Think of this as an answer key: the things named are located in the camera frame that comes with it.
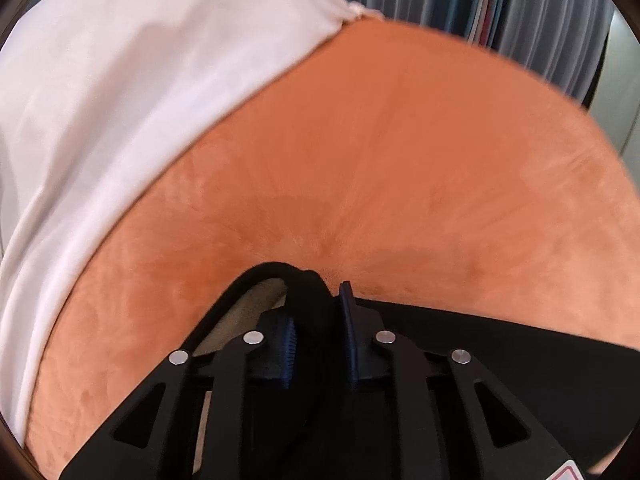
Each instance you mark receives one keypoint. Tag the grey pleated curtain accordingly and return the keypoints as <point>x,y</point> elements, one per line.
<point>561,40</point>

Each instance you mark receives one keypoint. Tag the white bed sheet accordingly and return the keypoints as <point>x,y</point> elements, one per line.
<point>98,97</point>

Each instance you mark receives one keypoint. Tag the orange plush bed blanket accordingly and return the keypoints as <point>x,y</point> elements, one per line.
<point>421,169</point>

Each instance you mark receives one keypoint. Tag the black pants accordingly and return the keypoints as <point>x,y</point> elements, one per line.
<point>461,397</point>

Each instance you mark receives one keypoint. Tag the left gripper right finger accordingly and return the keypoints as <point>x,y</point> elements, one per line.
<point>362,324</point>

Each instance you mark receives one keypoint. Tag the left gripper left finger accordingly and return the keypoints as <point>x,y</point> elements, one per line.
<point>280,338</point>

